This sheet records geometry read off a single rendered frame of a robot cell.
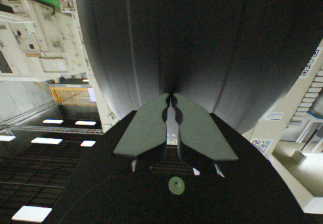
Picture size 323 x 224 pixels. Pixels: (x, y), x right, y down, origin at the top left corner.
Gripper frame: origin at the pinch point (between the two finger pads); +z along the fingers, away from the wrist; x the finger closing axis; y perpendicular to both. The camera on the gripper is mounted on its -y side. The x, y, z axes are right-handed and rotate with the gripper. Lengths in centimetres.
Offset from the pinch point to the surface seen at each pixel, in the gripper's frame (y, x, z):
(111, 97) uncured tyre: 1.8, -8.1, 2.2
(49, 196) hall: 723, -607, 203
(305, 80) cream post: 4.9, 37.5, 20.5
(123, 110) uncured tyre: 3.9, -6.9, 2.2
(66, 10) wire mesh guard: -18, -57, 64
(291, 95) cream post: 9.2, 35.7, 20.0
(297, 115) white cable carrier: 17, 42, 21
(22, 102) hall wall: 421, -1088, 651
